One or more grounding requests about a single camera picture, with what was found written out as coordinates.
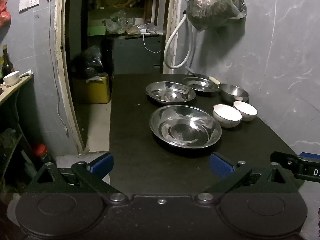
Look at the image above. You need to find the dark cabinet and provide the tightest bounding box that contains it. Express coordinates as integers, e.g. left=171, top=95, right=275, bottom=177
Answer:
left=106, top=34, right=165, bottom=74

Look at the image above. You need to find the red mesh bag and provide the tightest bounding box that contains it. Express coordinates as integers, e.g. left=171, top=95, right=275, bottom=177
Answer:
left=0, top=0, right=12, bottom=28

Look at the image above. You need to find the wooden shelf rack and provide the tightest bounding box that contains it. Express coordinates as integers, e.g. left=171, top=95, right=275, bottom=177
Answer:
left=0, top=74, right=34, bottom=193

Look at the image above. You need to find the hanging clear plastic bag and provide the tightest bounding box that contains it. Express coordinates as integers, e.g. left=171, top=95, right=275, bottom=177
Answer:
left=185, top=0, right=248, bottom=32

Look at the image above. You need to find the white wall switch plate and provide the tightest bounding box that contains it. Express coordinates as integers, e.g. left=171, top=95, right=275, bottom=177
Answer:
left=19, top=0, right=41, bottom=12

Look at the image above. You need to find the dark glass bottle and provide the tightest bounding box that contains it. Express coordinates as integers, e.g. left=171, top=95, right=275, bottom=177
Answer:
left=1, top=44, right=15, bottom=80

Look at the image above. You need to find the white charging cable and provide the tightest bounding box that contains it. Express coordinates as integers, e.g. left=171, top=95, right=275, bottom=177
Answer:
left=143, top=31, right=162, bottom=54

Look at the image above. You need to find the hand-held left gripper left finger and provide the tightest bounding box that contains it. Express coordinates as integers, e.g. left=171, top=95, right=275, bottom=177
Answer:
left=24, top=152, right=128, bottom=203

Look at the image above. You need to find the white ceramic bowl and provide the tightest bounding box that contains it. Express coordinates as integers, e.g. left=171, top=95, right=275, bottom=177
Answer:
left=232, top=101, right=258, bottom=122
left=212, top=104, right=243, bottom=128

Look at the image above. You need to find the red-capped dark bottle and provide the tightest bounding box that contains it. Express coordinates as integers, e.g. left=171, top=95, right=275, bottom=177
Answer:
left=32, top=144, right=57, bottom=170

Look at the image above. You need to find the thin wall cable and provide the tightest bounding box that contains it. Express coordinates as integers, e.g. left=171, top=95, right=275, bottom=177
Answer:
left=48, top=0, right=69, bottom=138

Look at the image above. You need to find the pile of clear plastic bags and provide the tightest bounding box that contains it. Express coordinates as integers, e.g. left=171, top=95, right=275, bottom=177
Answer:
left=105, top=11, right=163, bottom=35

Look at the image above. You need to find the white flexible hose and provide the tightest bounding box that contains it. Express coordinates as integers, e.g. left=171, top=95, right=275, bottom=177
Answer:
left=164, top=11, right=197, bottom=69

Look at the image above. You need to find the steel bowl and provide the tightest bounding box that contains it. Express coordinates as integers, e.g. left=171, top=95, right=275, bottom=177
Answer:
left=218, top=83, right=250, bottom=103

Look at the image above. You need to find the large steel basin front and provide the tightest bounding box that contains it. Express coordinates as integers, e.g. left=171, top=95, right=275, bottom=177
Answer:
left=149, top=104, right=222, bottom=148

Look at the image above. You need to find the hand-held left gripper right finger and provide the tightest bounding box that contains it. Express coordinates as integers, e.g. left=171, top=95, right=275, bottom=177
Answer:
left=195, top=152, right=300, bottom=203

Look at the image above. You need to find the black garbage bag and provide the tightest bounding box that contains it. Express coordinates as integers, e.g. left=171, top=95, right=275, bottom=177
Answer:
left=70, top=45, right=107, bottom=79

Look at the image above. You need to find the white door frame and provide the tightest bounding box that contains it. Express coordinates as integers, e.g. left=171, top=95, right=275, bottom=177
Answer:
left=54, top=0, right=85, bottom=153

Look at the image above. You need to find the white bowl on shelf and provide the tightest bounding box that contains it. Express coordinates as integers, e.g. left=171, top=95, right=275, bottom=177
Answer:
left=2, top=70, right=20, bottom=87

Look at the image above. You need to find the cleaver with cream handle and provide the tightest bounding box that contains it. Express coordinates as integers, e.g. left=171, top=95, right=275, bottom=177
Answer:
left=185, top=66, right=222, bottom=85

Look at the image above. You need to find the small steel plate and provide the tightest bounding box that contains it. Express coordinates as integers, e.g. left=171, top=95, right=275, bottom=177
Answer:
left=182, top=76, right=219, bottom=93

